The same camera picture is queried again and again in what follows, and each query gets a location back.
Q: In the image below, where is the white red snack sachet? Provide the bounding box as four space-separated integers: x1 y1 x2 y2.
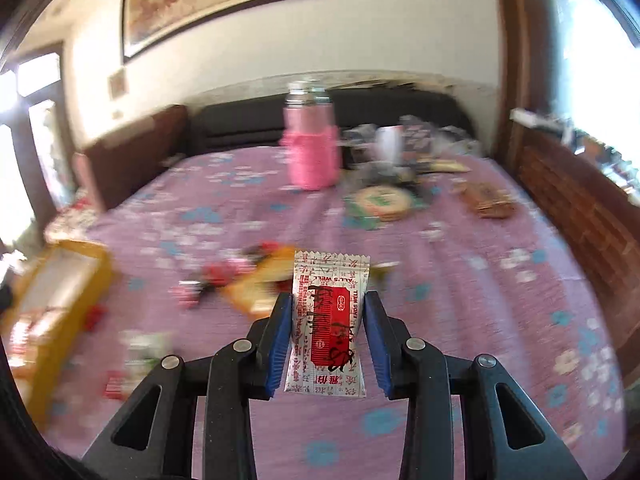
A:
284 250 370 398

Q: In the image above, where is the red black candy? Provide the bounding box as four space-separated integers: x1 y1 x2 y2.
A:
171 262 238 309

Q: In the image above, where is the yellow snack bag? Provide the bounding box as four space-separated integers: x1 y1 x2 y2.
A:
222 246 296 320

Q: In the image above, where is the yellow cardboard tray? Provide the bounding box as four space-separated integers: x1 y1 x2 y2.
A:
1 240 113 430

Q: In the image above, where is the purple floral tablecloth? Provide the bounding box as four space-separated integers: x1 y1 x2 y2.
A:
46 146 625 479

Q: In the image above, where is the small brown box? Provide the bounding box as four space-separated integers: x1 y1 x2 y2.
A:
459 182 515 219

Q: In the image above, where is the maroon armchair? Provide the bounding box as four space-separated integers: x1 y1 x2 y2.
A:
73 105 189 212

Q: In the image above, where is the white cup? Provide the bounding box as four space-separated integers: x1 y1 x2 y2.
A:
375 126 405 166

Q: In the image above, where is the black leather sofa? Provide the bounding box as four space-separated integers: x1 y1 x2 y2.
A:
186 87 476 156

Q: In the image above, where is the pink sleeved water bottle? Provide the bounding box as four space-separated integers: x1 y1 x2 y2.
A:
281 79 341 191

